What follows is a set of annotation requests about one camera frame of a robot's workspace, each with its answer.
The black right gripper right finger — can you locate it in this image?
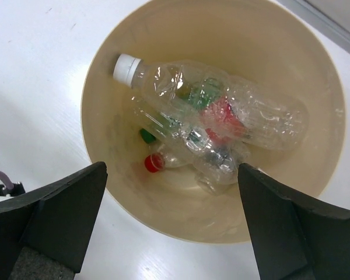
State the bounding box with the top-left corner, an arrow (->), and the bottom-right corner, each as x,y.
238,163 -> 350,279

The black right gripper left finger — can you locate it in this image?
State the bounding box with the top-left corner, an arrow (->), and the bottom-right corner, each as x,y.
0,162 -> 107,279

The long clear bottle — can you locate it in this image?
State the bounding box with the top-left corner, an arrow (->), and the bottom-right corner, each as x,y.
129,96 -> 251,195

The red white label bottle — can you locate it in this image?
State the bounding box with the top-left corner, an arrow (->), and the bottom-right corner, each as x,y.
143,101 -> 246,174

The clear bottle white cap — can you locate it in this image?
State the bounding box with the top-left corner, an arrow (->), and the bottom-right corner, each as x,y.
113,54 -> 309,151

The green plastic bottle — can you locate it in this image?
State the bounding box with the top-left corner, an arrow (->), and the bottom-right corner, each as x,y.
134,79 -> 221,144

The beige capybara bin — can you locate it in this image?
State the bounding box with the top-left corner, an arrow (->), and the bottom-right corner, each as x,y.
82,1 -> 345,244

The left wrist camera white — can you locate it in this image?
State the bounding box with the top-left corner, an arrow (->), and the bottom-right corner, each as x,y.
0,183 -> 26,202

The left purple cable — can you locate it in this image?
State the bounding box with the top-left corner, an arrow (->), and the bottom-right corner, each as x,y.
0,168 -> 14,190

